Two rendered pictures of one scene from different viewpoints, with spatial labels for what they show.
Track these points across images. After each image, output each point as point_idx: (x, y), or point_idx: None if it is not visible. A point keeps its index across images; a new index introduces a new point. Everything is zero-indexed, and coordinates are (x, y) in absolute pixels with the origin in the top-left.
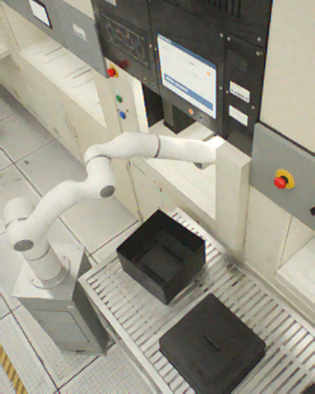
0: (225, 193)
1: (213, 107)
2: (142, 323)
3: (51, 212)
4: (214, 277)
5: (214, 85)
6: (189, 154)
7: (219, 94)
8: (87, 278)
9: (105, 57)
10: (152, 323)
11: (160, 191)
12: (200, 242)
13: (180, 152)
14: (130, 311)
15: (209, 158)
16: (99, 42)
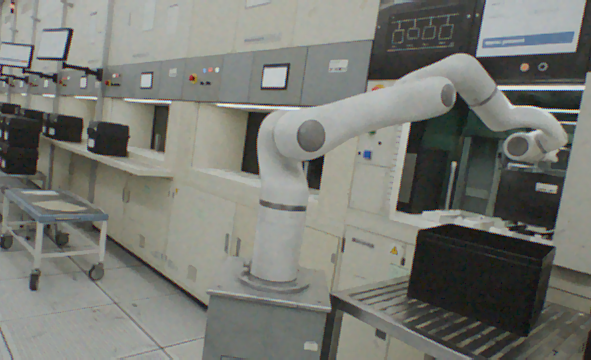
0: None
1: (573, 36)
2: (499, 349)
3: (356, 112)
4: (573, 322)
5: (582, 3)
6: (524, 114)
7: None
8: (348, 294)
9: (371, 78)
10: (520, 352)
11: (402, 265)
12: (538, 258)
13: (512, 110)
14: (462, 335)
15: (551, 121)
16: (369, 63)
